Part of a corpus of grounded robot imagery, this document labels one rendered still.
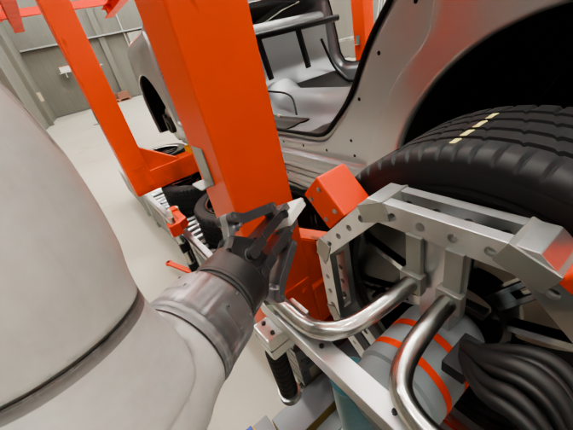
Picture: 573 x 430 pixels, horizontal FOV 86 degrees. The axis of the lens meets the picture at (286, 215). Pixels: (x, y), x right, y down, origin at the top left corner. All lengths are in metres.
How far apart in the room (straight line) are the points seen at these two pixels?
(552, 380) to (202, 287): 0.32
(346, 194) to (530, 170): 0.27
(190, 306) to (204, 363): 0.04
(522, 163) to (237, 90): 0.49
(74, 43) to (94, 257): 2.40
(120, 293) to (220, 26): 0.55
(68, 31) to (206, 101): 1.96
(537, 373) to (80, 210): 0.39
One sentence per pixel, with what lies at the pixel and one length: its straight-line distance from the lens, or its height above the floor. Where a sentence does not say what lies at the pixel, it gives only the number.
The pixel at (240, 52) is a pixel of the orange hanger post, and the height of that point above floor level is 1.35.
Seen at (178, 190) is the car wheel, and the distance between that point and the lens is 2.55.
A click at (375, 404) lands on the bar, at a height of 0.98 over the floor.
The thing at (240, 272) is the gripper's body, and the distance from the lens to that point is 0.30.
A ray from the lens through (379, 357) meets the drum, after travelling 0.54.
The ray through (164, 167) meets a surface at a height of 0.66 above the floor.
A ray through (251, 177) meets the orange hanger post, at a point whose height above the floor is 1.10.
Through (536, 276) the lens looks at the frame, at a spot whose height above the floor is 1.09.
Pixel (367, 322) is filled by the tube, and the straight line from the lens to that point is 0.46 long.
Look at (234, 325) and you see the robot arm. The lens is 0.27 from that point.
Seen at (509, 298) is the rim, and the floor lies 0.94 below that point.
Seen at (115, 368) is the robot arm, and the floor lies 1.24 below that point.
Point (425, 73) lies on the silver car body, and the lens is 0.88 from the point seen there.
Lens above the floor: 1.36
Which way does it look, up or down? 30 degrees down
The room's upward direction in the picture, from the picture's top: 14 degrees counter-clockwise
